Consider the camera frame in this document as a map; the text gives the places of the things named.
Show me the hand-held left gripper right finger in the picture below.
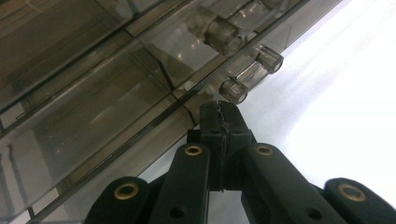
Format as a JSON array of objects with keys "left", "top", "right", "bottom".
[{"left": 221, "top": 100, "right": 253, "bottom": 191}]

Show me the smoky transparent drawer box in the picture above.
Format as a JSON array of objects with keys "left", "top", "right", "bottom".
[{"left": 0, "top": 0, "right": 344, "bottom": 224}]

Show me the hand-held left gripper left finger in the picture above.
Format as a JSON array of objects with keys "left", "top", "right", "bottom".
[{"left": 199, "top": 100, "right": 226, "bottom": 192}]

